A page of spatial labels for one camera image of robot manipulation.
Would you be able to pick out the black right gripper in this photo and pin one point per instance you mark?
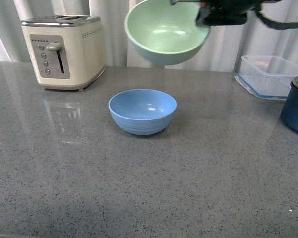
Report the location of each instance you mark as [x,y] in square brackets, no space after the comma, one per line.
[230,12]

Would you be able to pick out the green bowl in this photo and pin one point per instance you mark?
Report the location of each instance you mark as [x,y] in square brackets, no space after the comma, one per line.
[163,33]

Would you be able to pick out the blue bowl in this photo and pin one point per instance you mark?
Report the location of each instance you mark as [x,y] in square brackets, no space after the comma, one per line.
[142,111]

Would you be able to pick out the clear plastic food container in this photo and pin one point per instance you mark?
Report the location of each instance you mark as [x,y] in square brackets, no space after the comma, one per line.
[266,77]

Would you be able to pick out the blue saucepan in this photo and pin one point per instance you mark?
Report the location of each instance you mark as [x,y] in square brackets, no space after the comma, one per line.
[289,112]

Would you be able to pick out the cream two-slot toaster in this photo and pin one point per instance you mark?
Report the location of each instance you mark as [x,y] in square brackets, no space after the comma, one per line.
[67,51]

